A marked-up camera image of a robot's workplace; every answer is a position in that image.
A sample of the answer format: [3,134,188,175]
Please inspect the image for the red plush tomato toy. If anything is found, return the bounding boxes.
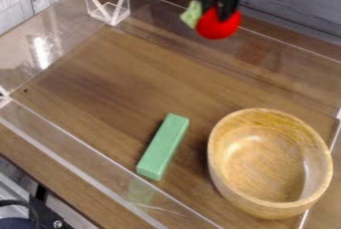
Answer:
[180,0,243,40]

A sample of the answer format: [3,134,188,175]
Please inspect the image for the green rectangular block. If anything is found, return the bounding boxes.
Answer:
[137,114,189,181]

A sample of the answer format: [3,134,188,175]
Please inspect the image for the wooden bowl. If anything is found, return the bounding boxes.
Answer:
[207,108,334,219]

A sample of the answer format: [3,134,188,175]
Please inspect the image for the clear acrylic corner bracket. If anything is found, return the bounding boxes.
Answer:
[86,0,132,26]

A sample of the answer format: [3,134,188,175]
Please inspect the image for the clear acrylic barrier wall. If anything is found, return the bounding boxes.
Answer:
[0,0,341,229]

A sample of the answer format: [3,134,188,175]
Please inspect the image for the black cable and equipment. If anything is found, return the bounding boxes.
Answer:
[0,197,77,229]

